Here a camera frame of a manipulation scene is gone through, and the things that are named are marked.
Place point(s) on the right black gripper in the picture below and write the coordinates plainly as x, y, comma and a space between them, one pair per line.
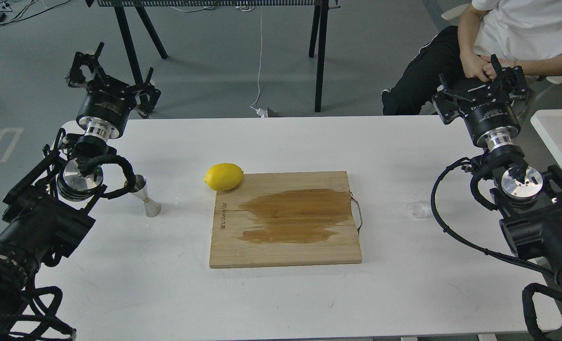
486, 116

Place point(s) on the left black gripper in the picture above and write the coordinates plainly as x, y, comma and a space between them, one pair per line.
108, 103

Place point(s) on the steel double jigger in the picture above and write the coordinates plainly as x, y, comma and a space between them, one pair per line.
151, 207

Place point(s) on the small clear glass cup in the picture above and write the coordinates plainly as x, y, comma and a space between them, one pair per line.
419, 210

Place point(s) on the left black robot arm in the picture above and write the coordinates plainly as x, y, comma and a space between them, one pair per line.
48, 210

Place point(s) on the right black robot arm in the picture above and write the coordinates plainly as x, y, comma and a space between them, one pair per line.
529, 201

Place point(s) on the seated person white shirt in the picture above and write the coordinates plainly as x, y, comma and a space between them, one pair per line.
524, 33

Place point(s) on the yellow lemon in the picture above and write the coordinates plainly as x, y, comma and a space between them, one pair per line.
223, 176

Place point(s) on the wooden cutting board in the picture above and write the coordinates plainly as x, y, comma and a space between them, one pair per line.
285, 219

